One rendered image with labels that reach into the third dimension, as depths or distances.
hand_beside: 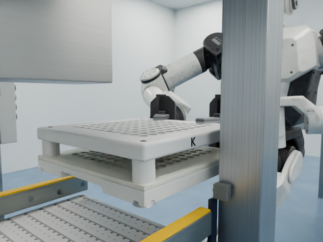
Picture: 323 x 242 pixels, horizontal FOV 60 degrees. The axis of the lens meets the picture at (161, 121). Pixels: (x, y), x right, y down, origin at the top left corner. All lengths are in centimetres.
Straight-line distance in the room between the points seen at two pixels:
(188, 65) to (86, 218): 73
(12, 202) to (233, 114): 36
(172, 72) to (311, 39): 46
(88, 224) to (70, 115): 418
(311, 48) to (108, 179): 73
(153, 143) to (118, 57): 495
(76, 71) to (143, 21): 539
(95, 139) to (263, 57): 23
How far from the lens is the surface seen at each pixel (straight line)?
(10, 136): 118
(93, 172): 38
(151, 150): 31
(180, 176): 36
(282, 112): 71
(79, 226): 45
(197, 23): 627
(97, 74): 50
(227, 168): 39
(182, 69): 105
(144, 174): 32
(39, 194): 53
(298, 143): 109
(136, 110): 551
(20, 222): 49
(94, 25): 51
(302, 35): 93
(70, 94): 458
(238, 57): 37
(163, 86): 103
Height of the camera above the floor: 103
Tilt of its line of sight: 5 degrees down
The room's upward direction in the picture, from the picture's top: straight up
